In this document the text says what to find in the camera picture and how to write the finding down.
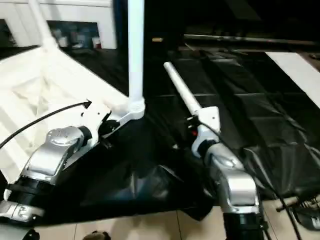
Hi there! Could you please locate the white plastic table top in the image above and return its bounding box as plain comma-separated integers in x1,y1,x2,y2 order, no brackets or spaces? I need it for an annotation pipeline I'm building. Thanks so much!
0,45,147,187

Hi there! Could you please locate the white plastic table leg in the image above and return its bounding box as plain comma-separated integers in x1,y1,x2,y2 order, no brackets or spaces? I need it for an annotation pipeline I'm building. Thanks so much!
163,61,204,120
27,0,61,52
127,0,147,120

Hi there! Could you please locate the black plastic mat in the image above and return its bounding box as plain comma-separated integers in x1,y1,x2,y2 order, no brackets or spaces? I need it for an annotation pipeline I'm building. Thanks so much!
0,44,320,225

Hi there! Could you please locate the black low bench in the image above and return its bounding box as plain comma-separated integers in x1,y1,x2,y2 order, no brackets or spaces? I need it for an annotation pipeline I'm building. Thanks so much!
184,33,320,48

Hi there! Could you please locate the white glass-door cabinet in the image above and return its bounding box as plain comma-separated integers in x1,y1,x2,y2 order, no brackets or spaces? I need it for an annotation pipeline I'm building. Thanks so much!
0,0,117,51

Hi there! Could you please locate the black floor stand base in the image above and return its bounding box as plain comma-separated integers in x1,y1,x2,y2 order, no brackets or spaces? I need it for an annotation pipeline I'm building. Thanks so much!
275,195,320,231

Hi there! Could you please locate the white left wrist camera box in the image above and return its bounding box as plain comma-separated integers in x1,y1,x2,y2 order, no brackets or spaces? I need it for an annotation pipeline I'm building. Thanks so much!
79,102,112,145

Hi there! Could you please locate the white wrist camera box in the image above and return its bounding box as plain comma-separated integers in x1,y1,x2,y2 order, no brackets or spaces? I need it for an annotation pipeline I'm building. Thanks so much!
192,106,221,145
79,102,112,145

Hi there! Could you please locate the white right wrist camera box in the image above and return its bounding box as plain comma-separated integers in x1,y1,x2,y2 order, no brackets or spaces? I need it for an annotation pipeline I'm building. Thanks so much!
192,106,221,145

